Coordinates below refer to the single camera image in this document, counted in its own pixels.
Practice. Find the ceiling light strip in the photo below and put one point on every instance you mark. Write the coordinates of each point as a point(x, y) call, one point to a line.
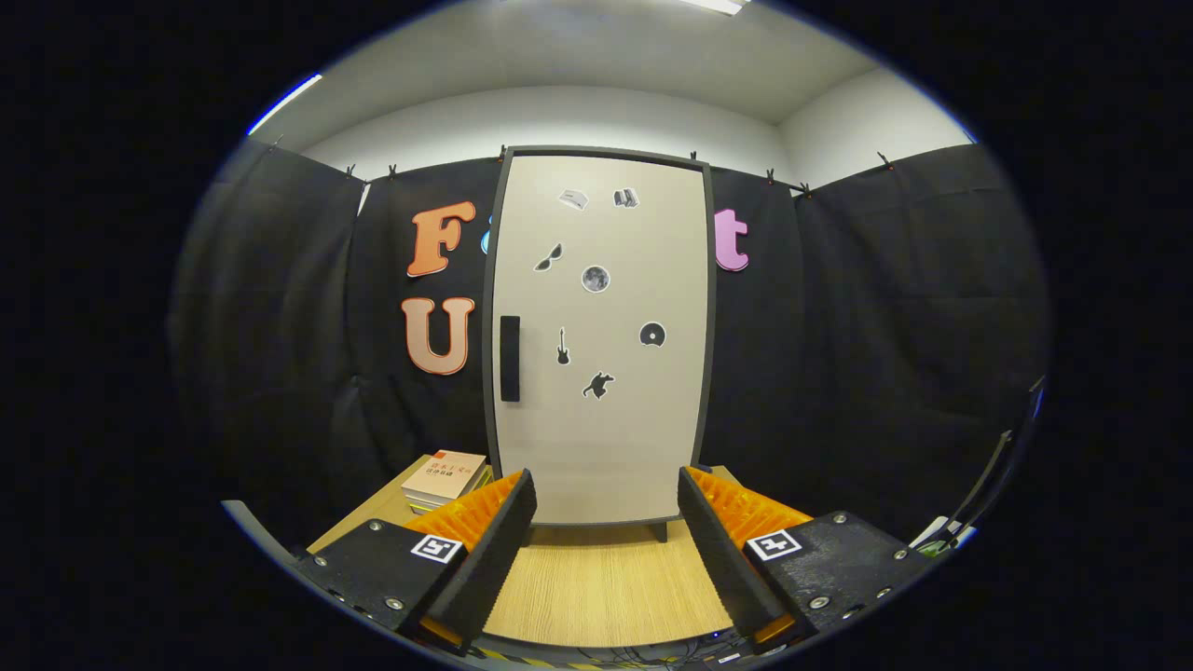
point(284, 102)

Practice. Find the white flat object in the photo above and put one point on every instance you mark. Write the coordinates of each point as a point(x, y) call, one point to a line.
point(937, 536)

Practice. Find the black backdrop cloth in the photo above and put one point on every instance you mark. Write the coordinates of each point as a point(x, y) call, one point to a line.
point(280, 326)

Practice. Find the ceiling panel light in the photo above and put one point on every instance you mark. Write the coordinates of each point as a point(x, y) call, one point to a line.
point(718, 6)

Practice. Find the dark grey shoe cabinet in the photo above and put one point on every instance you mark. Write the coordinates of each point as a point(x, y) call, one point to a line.
point(710, 326)

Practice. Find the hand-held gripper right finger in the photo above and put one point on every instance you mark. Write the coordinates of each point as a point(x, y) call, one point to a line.
point(722, 559)

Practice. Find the thin black rod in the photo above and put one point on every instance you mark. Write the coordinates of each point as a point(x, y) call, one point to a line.
point(988, 475)

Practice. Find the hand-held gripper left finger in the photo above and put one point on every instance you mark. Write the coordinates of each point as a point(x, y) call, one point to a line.
point(494, 559)

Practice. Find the yellow edged book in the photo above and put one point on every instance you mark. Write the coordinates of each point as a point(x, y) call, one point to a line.
point(424, 506)

